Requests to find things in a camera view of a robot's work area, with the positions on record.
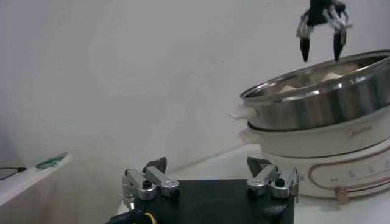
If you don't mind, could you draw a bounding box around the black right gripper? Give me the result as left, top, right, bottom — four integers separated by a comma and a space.
296, 0, 353, 63

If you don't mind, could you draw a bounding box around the stainless steel steamer basket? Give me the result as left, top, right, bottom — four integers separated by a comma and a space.
230, 50, 390, 131

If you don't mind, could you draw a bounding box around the cream electric cooker base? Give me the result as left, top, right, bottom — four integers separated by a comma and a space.
239, 105, 390, 205

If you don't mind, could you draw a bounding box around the black looped cable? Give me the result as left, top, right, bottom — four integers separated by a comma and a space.
0, 166, 27, 181

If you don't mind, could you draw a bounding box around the green handled scraper tool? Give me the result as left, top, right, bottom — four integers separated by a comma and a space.
35, 151, 69, 170

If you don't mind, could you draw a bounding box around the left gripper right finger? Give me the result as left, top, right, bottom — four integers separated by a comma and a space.
246, 156, 301, 204

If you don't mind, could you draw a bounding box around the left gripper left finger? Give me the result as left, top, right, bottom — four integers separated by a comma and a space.
121, 156, 181, 211

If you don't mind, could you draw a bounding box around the white side table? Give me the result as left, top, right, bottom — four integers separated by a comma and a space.
0, 153, 74, 224

